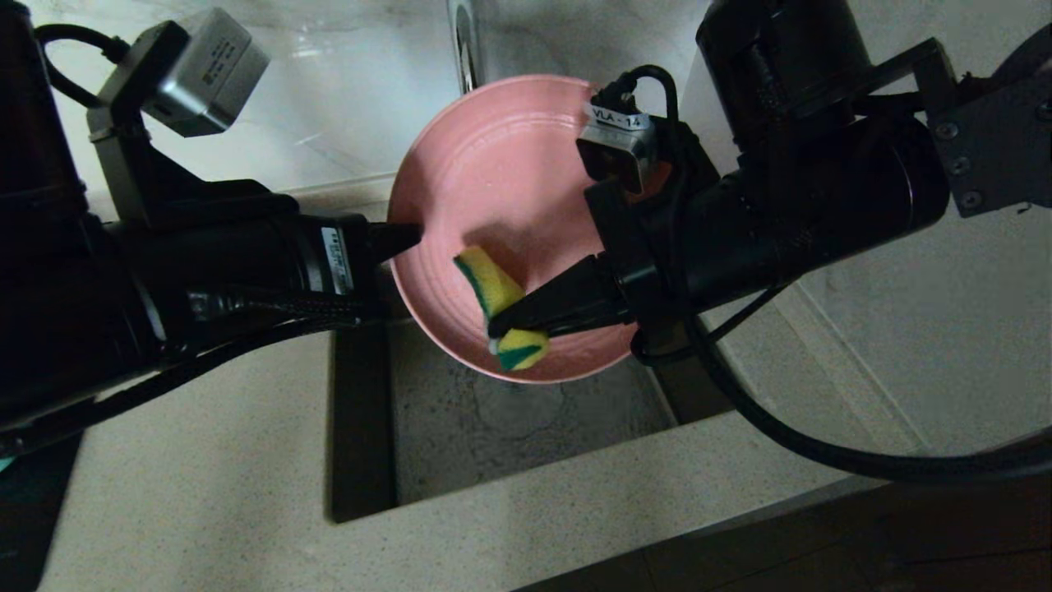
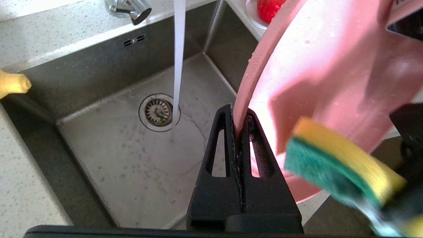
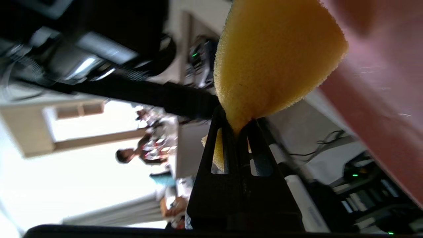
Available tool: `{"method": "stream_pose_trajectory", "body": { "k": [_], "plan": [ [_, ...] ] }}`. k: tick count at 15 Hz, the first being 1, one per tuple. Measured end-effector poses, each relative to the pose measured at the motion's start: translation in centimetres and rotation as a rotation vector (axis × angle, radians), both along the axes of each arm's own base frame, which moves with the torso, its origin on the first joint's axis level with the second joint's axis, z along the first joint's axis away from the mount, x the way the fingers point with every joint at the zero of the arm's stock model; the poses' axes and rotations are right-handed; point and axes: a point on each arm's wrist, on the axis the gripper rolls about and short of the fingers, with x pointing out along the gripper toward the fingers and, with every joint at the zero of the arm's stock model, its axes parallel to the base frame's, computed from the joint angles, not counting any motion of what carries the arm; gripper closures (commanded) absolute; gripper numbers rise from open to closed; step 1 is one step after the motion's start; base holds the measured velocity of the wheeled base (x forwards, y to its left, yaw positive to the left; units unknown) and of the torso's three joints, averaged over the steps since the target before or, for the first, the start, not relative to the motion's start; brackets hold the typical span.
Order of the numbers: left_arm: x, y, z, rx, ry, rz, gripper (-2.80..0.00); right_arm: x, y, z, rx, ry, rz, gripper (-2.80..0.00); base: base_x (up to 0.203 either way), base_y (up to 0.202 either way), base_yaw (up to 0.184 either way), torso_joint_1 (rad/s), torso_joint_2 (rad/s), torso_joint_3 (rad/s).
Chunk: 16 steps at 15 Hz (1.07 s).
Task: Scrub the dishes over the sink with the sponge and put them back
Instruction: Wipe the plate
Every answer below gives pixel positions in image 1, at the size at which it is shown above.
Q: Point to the stainless steel sink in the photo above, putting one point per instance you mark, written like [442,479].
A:
[534,427]

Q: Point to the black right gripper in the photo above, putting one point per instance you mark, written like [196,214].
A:
[682,247]

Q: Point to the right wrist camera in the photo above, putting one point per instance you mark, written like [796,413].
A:
[612,148]

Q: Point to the yellow green sponge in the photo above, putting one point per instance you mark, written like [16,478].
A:
[485,284]

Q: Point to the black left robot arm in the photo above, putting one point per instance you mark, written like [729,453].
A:
[66,312]

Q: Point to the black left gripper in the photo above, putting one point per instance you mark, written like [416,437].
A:
[329,255]

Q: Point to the pink round plate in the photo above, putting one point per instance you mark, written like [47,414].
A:
[509,164]

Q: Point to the chrome faucet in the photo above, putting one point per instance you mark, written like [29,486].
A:
[466,49]

